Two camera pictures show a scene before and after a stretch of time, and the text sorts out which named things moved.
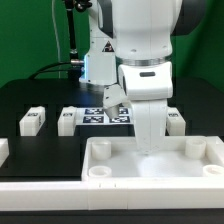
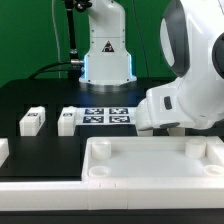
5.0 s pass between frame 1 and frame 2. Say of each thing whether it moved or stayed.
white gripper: moved
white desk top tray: stayed
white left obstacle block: stayed
